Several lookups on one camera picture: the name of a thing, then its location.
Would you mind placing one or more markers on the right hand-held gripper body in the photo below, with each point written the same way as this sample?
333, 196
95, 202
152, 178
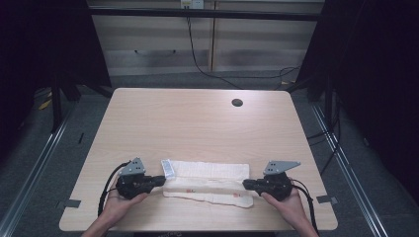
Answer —
276, 186

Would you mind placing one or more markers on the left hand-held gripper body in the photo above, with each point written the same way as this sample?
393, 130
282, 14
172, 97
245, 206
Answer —
133, 182

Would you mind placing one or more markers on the person's right hand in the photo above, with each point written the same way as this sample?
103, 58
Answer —
290, 207

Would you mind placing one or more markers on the person's left hand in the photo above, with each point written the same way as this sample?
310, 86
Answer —
120, 205

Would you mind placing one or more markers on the grey tape strip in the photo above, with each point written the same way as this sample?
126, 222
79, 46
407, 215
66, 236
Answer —
70, 203
326, 199

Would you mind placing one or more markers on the round dark table grommet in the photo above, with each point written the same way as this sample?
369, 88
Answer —
237, 102

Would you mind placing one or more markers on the black metal stand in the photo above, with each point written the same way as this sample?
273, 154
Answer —
327, 98
56, 105

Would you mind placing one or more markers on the yellow floor tape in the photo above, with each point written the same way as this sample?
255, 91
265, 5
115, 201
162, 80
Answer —
44, 104

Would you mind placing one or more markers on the dark curtain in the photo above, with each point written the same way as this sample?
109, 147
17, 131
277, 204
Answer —
46, 49
372, 82

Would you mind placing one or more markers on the black horizontal bar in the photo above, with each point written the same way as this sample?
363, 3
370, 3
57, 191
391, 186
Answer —
204, 14

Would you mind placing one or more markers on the metal floor rail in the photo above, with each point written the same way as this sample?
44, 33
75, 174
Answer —
349, 171
26, 171

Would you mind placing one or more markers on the white wall socket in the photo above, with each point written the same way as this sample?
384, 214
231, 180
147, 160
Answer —
192, 3

